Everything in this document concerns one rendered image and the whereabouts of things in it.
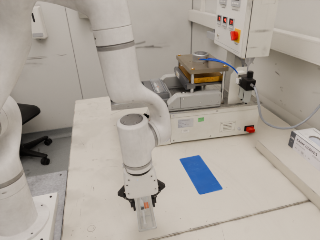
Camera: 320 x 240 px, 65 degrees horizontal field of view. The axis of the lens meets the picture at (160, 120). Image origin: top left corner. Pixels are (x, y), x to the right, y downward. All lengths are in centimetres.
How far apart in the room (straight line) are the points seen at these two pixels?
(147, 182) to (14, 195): 38
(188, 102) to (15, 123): 70
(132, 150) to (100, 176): 45
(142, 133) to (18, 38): 35
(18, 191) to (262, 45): 106
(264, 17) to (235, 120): 47
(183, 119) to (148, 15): 161
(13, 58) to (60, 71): 202
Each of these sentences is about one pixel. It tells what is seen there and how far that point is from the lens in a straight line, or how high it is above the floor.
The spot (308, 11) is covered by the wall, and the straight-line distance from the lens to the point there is 145.
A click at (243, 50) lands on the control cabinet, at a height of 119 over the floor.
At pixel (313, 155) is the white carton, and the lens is 116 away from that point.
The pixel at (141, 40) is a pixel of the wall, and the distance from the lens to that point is 264.
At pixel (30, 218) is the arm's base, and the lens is 93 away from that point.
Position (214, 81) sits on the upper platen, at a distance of 123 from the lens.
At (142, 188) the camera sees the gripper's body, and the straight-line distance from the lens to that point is 78.
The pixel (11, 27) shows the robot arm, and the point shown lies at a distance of 62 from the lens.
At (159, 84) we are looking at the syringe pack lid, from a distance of 127.
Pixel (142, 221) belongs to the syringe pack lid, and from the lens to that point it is 83.
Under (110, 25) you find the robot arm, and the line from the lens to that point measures 57.
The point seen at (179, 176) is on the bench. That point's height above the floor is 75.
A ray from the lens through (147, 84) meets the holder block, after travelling 131.
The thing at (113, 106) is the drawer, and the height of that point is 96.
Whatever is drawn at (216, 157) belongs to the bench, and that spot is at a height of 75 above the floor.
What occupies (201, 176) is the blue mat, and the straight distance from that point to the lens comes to 107.
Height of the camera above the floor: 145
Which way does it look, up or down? 29 degrees down
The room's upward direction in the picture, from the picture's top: 2 degrees counter-clockwise
